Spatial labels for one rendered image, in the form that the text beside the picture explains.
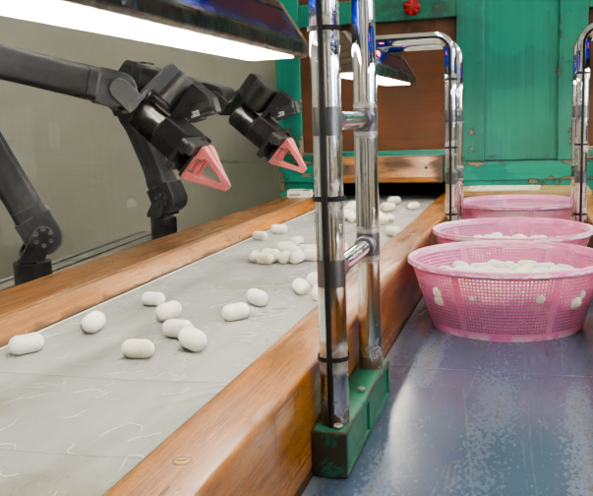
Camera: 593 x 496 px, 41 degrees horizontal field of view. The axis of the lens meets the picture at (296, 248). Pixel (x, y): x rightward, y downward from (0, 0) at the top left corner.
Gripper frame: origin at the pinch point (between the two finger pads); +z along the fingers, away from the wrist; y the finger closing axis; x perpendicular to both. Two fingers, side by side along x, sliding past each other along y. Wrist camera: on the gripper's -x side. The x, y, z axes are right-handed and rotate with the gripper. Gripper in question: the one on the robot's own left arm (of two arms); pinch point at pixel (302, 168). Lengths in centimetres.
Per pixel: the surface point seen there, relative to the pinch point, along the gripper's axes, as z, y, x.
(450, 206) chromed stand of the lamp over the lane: 30.6, -14.6, -16.8
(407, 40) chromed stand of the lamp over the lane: 3.8, -14.0, -35.9
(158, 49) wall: -95, 119, 28
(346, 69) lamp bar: 2.2, -35.8, -26.6
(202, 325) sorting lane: 18, -91, 0
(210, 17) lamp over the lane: 4, -103, -29
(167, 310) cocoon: 14, -91, 1
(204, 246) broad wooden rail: 3.2, -46.6, 10.6
